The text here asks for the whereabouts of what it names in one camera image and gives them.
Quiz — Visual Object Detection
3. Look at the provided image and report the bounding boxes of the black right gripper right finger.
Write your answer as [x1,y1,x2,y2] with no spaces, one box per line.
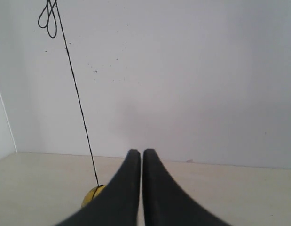
[142,149,227,226]

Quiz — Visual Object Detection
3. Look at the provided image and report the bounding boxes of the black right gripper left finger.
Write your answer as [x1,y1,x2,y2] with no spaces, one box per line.
[58,149,141,226]

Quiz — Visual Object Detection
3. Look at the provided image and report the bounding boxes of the yellow tennis ball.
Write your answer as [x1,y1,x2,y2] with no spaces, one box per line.
[81,185,106,208]

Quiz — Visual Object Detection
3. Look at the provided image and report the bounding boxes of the black hanging string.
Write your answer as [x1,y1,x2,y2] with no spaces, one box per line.
[38,0,102,189]

